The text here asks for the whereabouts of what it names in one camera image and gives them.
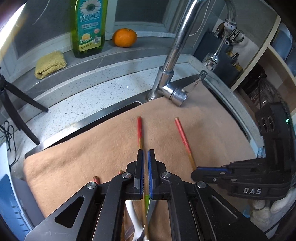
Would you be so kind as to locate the black appliance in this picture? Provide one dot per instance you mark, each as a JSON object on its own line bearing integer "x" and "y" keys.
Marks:
{"x": 256, "y": 78}

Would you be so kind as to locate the metal fork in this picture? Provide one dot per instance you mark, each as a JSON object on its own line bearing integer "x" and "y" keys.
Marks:
{"x": 150, "y": 215}

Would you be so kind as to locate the orange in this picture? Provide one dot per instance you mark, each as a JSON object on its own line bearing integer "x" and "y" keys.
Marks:
{"x": 124, "y": 37}

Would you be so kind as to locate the green dish soap bottle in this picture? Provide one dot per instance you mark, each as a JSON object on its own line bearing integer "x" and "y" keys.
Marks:
{"x": 89, "y": 30}

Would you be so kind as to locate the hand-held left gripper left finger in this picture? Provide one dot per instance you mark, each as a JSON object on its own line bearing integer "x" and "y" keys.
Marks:
{"x": 141, "y": 172}

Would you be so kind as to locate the person's right hand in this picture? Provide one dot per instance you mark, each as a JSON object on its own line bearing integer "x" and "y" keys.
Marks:
{"x": 261, "y": 208}

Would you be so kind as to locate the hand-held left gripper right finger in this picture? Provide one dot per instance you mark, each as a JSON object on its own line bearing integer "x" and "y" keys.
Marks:
{"x": 150, "y": 172}

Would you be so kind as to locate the red-topped wooden chopstick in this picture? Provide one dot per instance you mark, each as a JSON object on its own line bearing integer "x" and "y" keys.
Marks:
{"x": 119, "y": 172}
{"x": 182, "y": 136}
{"x": 139, "y": 129}

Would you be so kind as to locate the green plastic utensil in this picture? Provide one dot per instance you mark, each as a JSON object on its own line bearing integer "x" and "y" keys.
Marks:
{"x": 148, "y": 201}

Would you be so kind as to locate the beige open shelf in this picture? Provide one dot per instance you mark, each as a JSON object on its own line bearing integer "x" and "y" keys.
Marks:
{"x": 266, "y": 60}

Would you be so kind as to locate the folded yellow cloth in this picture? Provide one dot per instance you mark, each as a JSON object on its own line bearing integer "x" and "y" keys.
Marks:
{"x": 49, "y": 64}

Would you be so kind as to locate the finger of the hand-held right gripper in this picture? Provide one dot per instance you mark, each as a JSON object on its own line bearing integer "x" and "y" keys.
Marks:
{"x": 208, "y": 169}
{"x": 247, "y": 165}

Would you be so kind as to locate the tan cloth mat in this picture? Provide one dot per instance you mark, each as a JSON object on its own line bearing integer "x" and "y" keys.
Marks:
{"x": 92, "y": 150}

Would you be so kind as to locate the chrome kitchen faucet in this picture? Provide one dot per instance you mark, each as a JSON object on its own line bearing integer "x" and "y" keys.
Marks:
{"x": 178, "y": 44}

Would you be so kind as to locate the blue and white board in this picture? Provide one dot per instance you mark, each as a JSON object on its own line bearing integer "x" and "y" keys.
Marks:
{"x": 11, "y": 197}

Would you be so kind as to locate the copper-tipped chopstick left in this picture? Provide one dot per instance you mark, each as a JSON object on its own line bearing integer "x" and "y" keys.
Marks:
{"x": 96, "y": 179}

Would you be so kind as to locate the black knife block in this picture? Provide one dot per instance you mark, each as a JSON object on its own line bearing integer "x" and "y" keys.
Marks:
{"x": 208, "y": 46}

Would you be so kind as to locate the translucent white plastic spoon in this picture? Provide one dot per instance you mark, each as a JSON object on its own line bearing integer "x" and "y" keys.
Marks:
{"x": 132, "y": 213}

